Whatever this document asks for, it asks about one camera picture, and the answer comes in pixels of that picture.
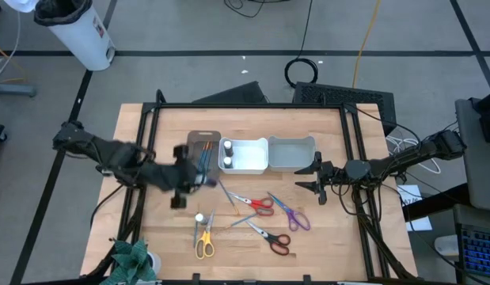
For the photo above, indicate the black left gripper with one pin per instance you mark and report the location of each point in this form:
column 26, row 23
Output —
column 177, row 176

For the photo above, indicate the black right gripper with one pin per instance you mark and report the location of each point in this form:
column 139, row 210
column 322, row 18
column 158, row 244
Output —
column 331, row 174

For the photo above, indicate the blue paint bottle white cap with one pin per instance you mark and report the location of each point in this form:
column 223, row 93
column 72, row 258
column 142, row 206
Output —
column 210, row 182

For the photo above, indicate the blue paintbrush gold ferrule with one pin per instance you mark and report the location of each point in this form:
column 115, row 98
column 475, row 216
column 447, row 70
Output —
column 227, row 196
column 209, row 158
column 196, row 235
column 205, row 158
column 201, row 158
column 244, row 219

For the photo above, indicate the green paint bottle white cap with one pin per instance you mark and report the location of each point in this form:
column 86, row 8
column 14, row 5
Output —
column 227, row 161

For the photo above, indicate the grey paint bottle white cap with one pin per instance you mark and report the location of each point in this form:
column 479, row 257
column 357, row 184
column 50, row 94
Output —
column 200, row 217

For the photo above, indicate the dark paint bottle white cap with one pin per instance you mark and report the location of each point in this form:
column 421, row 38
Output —
column 228, row 146

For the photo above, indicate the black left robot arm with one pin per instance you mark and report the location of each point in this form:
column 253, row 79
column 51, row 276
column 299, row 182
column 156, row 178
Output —
column 118, row 158

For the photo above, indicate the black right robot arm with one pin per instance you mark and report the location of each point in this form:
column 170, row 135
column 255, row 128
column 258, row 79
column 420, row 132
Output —
column 407, row 158

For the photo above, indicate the grey plastic bin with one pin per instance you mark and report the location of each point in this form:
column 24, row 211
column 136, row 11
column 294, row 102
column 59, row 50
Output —
column 290, row 154

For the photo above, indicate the smoky translucent plastic bin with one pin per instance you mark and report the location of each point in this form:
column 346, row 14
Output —
column 195, row 138

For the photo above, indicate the white plastic bin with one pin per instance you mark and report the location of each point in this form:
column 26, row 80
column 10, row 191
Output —
column 248, row 158

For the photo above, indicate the black and red scissors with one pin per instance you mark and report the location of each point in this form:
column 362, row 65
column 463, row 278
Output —
column 270, row 236

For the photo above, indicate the black mesh computer case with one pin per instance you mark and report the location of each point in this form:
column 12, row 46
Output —
column 343, row 99

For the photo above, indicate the black flat panel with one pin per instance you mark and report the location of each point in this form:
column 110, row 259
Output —
column 236, row 95

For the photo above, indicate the white plant pot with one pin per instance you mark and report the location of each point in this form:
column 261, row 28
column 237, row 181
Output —
column 155, row 263

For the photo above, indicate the white paper sheet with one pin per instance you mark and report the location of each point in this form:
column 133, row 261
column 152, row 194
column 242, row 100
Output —
column 411, row 194

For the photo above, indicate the green potted plant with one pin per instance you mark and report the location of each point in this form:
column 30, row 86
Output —
column 130, row 261

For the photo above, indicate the grey desk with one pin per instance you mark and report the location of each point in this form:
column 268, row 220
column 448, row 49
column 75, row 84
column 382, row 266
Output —
column 478, row 166

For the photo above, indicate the white trash can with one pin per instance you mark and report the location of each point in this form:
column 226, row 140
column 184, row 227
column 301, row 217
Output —
column 82, row 43

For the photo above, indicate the backlit keyboard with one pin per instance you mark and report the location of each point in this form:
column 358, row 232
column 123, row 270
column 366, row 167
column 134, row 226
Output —
column 480, row 251

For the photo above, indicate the grey metal floor base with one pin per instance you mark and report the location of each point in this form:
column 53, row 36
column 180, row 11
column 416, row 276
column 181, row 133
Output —
column 13, row 89

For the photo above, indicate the black trash bag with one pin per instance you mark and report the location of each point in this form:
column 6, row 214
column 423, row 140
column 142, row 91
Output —
column 60, row 10

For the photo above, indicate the white trash can lid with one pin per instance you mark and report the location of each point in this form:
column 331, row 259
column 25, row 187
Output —
column 21, row 4

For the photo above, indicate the black aluminium table frame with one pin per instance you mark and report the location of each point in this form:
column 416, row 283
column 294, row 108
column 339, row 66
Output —
column 248, row 105

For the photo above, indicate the black clamp bracket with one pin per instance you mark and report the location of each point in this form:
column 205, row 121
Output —
column 196, row 277
column 306, row 278

